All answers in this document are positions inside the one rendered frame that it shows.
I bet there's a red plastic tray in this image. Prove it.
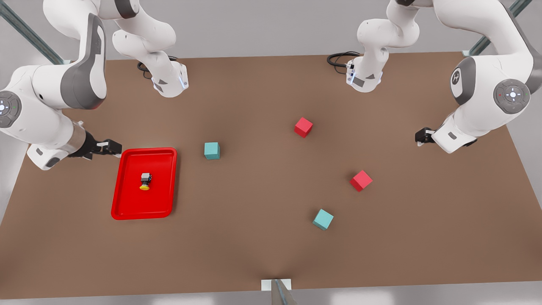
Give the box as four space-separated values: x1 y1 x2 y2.
111 147 178 220

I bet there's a red cube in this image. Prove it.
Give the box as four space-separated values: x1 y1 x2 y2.
350 170 373 192
294 117 314 139

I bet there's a black cable loop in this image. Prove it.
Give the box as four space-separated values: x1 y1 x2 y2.
137 55 179 80
327 51 362 75

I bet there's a silver frame post with foot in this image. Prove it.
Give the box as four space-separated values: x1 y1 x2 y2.
261 278 298 305

